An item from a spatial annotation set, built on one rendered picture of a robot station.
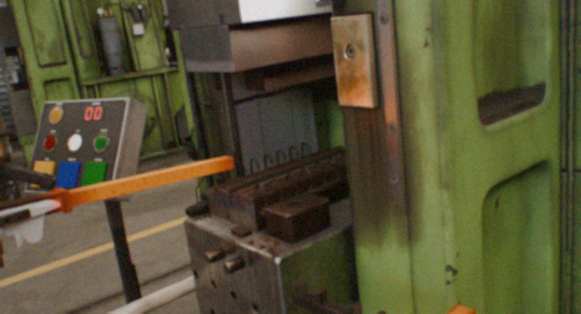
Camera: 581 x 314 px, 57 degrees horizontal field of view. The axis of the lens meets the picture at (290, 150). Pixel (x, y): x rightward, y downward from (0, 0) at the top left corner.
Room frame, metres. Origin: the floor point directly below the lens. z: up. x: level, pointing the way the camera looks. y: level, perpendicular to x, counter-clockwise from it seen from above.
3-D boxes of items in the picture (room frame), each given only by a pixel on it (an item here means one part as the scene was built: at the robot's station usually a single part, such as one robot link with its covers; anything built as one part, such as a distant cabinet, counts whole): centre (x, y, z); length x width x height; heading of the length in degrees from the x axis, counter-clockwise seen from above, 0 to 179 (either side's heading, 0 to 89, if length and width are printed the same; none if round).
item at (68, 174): (1.47, 0.62, 1.01); 0.07 x 0.05 x 0.07; 63
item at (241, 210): (1.33, -0.01, 0.96); 0.42 x 0.20 x 0.09; 128
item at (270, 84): (1.33, -0.06, 1.24); 0.30 x 0.07 x 0.06; 128
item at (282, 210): (1.09, 0.00, 0.95); 0.12 x 0.08 x 0.06; 128
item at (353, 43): (1.03, -0.14, 1.27); 0.09 x 0.02 x 0.17; 38
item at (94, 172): (1.43, 0.54, 1.01); 0.07 x 0.05 x 0.07; 63
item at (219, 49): (1.33, -0.01, 1.32); 0.42 x 0.20 x 0.10; 128
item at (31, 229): (0.79, 0.41, 1.11); 0.09 x 0.03 x 0.06; 125
